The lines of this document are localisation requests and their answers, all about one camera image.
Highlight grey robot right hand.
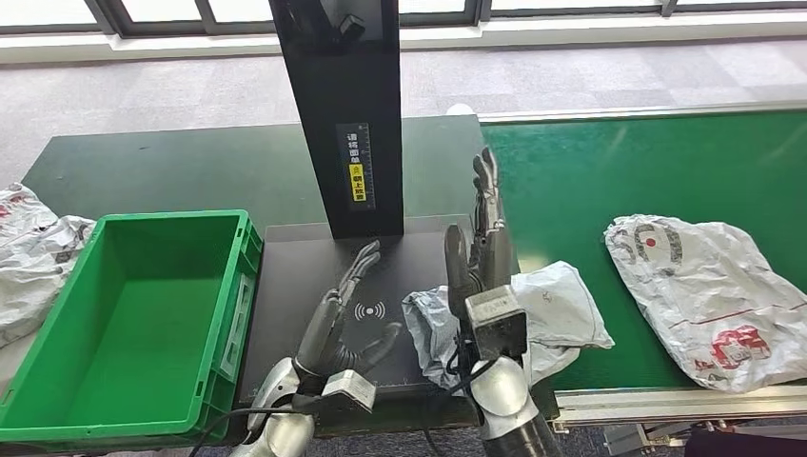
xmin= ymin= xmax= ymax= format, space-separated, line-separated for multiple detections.
xmin=443 ymin=146 xmax=513 ymax=321

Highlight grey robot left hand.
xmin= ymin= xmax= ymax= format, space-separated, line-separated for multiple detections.
xmin=294 ymin=239 xmax=403 ymax=380

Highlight plain grey parcel bag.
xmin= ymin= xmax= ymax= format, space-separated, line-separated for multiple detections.
xmin=402 ymin=260 xmax=616 ymax=389

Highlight white parcel bag red print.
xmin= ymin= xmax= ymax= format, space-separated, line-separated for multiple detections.
xmin=603 ymin=214 xmax=807 ymax=394

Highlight black inbound scanner machine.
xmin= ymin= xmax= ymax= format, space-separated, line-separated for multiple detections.
xmin=238 ymin=0 xmax=505 ymax=411

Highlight green conveyor belt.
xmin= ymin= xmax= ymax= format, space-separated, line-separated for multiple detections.
xmin=482 ymin=109 xmax=807 ymax=392

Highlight white parcel bag red marks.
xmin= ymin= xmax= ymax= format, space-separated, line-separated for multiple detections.
xmin=0 ymin=183 xmax=97 ymax=349

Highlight black and yellow label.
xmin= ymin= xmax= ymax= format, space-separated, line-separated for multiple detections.
xmin=335 ymin=122 xmax=377 ymax=212

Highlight green plastic crate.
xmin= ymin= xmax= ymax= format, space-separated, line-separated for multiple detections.
xmin=0 ymin=209 xmax=264 ymax=447

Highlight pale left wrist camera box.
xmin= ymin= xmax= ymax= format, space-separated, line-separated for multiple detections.
xmin=320 ymin=369 xmax=378 ymax=415

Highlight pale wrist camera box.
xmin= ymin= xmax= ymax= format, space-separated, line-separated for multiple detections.
xmin=320 ymin=369 xmax=378 ymax=415
xmin=464 ymin=285 xmax=529 ymax=363

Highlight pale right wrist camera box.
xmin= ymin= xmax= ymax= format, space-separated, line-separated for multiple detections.
xmin=464 ymin=285 xmax=529 ymax=363

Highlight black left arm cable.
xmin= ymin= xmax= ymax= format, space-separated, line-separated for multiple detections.
xmin=187 ymin=407 xmax=317 ymax=457

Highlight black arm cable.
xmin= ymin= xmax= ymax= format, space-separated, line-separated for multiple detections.
xmin=187 ymin=407 xmax=317 ymax=457
xmin=421 ymin=339 xmax=501 ymax=457

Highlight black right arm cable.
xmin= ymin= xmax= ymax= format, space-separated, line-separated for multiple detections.
xmin=421 ymin=339 xmax=501 ymax=457

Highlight aluminium conveyor frame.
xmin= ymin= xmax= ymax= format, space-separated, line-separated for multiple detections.
xmin=476 ymin=102 xmax=807 ymax=457

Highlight dark window frame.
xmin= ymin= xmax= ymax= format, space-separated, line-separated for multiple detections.
xmin=0 ymin=0 xmax=807 ymax=39

